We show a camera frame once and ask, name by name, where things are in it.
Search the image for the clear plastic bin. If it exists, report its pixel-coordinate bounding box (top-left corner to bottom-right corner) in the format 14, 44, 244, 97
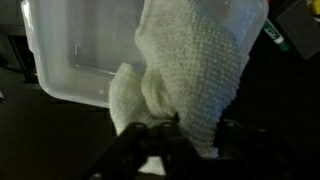
22, 0, 268, 108

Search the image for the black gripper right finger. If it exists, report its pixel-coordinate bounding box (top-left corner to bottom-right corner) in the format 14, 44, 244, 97
214, 120, 320, 180

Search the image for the green marker pen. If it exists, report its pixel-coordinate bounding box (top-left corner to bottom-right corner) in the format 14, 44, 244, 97
263, 19, 290, 51

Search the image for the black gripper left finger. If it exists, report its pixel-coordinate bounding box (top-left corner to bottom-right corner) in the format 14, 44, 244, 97
79, 115, 200, 180

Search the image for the white towel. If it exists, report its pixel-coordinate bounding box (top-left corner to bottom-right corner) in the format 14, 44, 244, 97
109, 0, 243, 159

